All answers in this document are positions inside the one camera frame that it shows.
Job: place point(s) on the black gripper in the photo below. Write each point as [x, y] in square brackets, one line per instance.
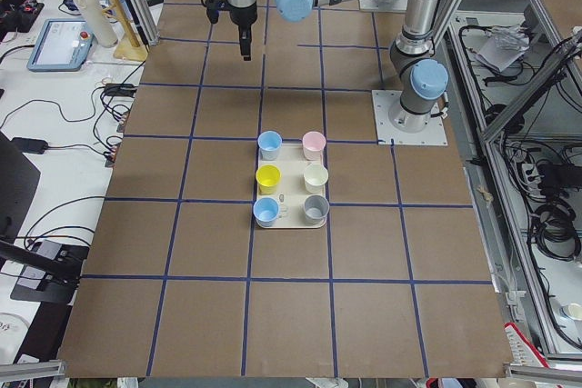
[240, 16]

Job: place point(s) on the light blue cup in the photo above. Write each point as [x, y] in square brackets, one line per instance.
[269, 143]

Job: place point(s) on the pink cup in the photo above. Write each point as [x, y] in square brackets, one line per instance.
[313, 144]

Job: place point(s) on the yellow cup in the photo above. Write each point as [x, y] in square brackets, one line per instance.
[268, 177]

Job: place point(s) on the pale green cup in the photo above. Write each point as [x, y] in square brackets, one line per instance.
[315, 178]

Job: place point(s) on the blue cup on tray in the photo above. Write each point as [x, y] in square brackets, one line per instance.
[266, 211]

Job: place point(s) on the grey cup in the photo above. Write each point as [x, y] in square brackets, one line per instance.
[316, 208]

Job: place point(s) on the wooden mug tree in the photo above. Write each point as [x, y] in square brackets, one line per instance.
[129, 47]

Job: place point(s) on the cream plastic tray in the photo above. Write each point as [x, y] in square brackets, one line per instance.
[291, 192]

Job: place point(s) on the white tall bottle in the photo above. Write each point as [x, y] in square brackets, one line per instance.
[92, 12]

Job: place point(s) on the blue teach pendant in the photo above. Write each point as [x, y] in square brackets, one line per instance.
[62, 46]

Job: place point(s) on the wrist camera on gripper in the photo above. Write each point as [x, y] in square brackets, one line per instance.
[214, 8]

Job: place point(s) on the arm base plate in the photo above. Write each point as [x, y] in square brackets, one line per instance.
[396, 126]
[383, 6]

